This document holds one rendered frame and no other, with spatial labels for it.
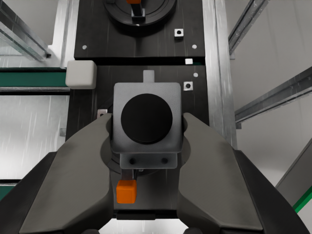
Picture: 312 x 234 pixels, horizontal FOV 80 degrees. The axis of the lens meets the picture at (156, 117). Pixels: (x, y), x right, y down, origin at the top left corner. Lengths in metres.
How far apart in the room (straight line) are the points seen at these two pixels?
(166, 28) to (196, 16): 0.06
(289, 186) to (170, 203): 0.16
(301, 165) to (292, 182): 0.03
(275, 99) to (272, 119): 0.20
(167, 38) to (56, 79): 0.22
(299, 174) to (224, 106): 0.15
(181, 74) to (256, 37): 0.27
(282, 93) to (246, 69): 0.23
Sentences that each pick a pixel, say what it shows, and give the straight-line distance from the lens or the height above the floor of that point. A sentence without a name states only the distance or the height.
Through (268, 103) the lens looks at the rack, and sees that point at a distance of 0.31.
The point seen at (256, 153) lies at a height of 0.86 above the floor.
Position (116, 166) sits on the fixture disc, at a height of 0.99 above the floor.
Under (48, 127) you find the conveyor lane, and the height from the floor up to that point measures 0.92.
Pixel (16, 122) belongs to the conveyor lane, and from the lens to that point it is 0.46.
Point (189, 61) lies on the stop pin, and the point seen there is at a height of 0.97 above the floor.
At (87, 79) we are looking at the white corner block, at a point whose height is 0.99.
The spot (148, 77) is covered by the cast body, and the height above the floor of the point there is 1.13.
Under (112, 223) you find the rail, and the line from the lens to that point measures 0.34.
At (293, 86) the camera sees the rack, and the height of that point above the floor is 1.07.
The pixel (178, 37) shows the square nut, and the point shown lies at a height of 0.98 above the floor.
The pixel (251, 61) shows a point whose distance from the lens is 0.53.
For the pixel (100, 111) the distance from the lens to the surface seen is 0.29.
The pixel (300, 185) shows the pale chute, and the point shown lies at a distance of 0.29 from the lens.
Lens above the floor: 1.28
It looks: 78 degrees down
